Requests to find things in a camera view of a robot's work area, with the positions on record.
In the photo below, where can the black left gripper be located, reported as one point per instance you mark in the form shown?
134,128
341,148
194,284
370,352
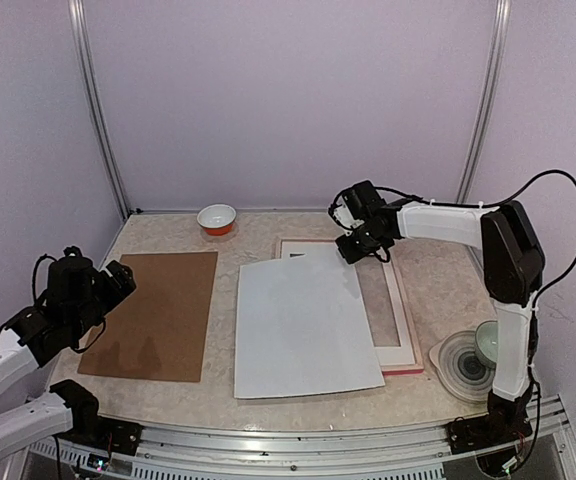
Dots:
125,282

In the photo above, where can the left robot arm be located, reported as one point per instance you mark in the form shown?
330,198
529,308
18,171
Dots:
66,408

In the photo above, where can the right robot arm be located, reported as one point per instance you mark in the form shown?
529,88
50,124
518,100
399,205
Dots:
513,264

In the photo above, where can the red dark sunset photo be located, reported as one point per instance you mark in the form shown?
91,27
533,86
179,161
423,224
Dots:
302,328

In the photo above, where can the white mat board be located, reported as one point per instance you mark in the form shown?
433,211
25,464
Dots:
398,320

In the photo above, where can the left aluminium corner post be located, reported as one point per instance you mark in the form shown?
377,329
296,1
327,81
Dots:
84,53

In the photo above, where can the brown cardboard backing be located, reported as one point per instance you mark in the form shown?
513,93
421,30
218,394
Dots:
159,332

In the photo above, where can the right aluminium corner post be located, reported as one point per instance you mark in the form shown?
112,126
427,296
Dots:
487,97

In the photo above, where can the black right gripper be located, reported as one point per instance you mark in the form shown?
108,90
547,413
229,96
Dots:
349,253

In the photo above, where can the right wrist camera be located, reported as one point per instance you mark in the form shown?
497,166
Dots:
341,215

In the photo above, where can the pink wooden picture frame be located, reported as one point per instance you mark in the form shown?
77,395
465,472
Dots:
413,345

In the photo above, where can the green ceramic bowl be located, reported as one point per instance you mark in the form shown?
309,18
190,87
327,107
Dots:
486,343

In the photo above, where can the aluminium corner post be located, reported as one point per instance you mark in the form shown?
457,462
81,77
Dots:
84,53
487,97

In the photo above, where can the white swirl plate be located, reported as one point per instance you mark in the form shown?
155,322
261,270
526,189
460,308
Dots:
460,370

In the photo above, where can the orange white bowl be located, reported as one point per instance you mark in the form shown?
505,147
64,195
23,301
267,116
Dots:
217,219

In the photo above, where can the aluminium front rail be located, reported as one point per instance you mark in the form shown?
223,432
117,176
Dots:
422,451

